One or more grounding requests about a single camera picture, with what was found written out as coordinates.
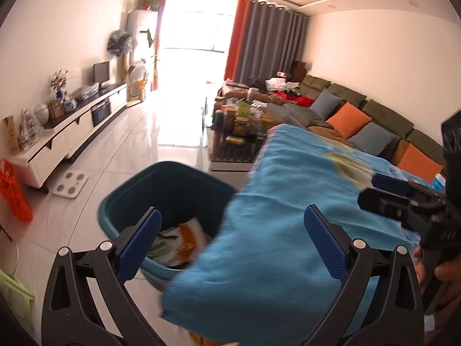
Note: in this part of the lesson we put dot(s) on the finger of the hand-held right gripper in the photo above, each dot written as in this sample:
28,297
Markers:
385,203
390,183

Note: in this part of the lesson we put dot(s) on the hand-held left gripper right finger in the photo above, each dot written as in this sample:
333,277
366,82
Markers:
326,245

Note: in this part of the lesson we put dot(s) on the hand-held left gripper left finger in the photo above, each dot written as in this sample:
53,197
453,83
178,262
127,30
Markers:
138,248

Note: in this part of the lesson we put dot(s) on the orange snack packet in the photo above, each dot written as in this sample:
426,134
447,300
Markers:
189,238

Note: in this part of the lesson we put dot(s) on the teal waste bin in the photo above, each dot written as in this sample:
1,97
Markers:
173,187

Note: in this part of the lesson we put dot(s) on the person's right hand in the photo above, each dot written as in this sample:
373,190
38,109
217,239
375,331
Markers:
450,272

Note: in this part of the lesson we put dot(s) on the orange cushion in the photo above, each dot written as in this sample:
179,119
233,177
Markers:
348,119
417,164

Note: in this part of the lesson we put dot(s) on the blue lidded cup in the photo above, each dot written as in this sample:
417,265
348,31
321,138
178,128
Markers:
437,183

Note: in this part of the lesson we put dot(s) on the blue-grey cushion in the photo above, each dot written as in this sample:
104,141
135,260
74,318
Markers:
324,104
371,138

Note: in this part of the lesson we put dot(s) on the olive green sofa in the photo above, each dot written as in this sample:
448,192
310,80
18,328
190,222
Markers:
385,115

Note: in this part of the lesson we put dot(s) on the blue floral blanket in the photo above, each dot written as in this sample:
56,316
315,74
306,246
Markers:
288,173

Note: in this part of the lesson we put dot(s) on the white bathroom scale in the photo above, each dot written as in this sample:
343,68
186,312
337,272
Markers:
71,185

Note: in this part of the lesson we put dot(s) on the red cloth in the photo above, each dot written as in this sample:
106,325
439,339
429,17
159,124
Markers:
302,101

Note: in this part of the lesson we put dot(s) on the green plastic stool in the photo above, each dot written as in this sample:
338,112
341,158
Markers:
16,295

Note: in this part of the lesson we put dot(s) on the glass coffee table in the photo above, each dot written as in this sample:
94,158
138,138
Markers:
230,155

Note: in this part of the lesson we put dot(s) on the white and black cabinet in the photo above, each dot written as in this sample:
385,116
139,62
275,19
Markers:
72,133

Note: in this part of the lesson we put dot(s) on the orange plastic bag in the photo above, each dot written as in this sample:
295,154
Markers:
14,191

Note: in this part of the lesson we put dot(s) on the brown box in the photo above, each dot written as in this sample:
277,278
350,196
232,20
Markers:
298,70

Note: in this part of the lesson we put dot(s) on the pile of white clothes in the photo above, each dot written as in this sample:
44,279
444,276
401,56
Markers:
281,83

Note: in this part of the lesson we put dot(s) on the group of jars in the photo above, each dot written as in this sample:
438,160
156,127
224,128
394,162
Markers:
241,122

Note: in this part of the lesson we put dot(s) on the blue and white porcelain jar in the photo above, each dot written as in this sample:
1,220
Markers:
69,105

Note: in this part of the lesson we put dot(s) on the wrapped ship model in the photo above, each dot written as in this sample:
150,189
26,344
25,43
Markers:
30,129

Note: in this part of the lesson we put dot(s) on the framed picture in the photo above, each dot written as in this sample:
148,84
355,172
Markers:
56,109

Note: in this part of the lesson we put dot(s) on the white ceramic jar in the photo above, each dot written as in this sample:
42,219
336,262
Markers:
41,115

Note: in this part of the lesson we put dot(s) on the plastic wrapped bundle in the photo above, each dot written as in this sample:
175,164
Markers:
86,92

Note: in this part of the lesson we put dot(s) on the tall leafy plant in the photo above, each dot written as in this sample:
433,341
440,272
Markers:
144,79

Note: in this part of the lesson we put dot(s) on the tall tan carton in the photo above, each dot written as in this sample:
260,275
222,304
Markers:
12,135

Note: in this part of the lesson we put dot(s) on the black monitor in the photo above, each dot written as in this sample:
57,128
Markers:
101,72

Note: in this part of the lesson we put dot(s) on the vase with branches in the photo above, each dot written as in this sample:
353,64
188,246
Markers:
58,83

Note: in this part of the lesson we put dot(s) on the covered standing fan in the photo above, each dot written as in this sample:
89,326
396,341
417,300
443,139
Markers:
120,43

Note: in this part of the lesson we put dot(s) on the white standing air conditioner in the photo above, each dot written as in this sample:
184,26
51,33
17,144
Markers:
138,36

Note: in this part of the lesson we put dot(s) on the grey and orange curtain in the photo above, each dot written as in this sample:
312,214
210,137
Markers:
162,36

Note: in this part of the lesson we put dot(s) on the window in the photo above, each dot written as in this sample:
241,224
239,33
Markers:
196,29

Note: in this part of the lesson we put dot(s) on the small potted plant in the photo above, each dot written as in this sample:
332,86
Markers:
149,3

